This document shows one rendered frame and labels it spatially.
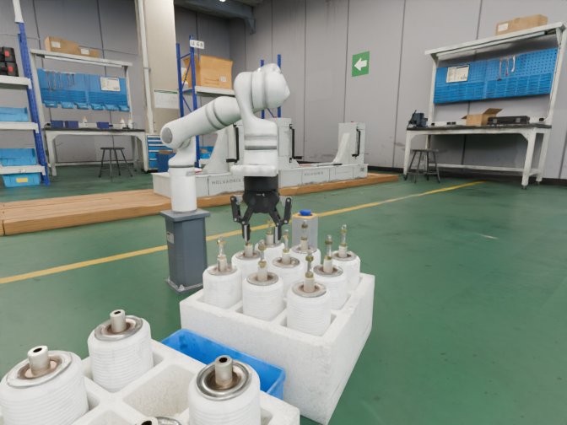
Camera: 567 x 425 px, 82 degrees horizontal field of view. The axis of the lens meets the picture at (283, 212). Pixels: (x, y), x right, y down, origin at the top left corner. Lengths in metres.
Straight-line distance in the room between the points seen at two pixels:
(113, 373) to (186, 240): 0.70
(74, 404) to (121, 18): 9.39
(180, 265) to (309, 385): 0.73
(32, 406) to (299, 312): 0.44
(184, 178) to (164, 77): 6.15
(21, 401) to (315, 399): 0.49
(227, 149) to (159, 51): 4.42
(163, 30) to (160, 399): 7.17
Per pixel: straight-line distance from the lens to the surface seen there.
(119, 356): 0.63
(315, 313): 0.70
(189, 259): 1.28
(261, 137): 0.67
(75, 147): 9.06
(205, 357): 0.85
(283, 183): 3.45
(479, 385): 0.99
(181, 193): 1.24
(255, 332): 0.75
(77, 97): 6.70
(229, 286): 0.81
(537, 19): 5.37
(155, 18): 7.53
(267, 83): 0.68
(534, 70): 5.52
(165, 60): 7.40
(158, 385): 0.67
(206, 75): 6.07
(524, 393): 1.02
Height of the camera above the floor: 0.57
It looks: 12 degrees down
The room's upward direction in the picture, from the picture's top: straight up
